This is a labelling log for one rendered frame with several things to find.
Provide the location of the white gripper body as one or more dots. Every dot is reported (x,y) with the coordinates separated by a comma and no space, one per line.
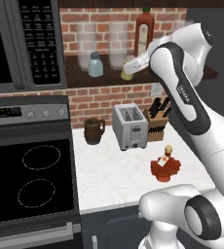
(137,63)

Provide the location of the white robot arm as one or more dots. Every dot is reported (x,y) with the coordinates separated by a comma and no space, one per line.
(182,97)

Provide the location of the pale yellow bottle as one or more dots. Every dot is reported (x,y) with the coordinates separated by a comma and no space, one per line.
(126,76)

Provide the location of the tall red condiment bottle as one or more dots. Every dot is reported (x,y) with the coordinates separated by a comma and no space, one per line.
(144,30)

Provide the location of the pale blue shaker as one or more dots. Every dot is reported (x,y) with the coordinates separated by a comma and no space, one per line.
(95,66)

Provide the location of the dark wooden cabinet shelf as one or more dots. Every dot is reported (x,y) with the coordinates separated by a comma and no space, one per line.
(97,79)

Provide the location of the dark grey open cabinet door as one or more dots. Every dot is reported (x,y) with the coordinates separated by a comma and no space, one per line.
(221,48)

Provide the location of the small yellow red shaker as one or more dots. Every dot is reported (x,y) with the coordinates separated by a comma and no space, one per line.
(168,150)

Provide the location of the flat red condiment bottle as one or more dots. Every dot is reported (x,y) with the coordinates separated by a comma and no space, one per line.
(166,168)

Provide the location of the clear tall glass jar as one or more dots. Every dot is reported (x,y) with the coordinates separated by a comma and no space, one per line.
(118,45)
(86,45)

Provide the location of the wooden knife block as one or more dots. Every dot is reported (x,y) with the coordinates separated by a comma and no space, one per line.
(157,126)

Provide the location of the silver toaster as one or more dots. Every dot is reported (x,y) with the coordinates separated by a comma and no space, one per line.
(130,129)

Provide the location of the brown mug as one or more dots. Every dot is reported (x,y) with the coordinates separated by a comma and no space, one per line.
(93,131)

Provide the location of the grey stove knob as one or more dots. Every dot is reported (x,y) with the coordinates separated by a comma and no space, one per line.
(30,114)
(61,112)
(46,113)

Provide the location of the grey microwave oven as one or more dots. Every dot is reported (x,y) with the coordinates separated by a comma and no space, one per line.
(23,42)

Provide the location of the black stove with hob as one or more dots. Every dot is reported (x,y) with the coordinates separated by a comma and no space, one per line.
(29,168)

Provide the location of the dark grey drawer front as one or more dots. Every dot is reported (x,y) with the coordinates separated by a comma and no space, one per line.
(117,215)

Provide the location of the dark grey cupboard door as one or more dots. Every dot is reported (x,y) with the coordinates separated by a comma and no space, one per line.
(123,238)

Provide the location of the white wall outlet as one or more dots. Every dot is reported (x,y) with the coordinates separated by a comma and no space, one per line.
(156,89)

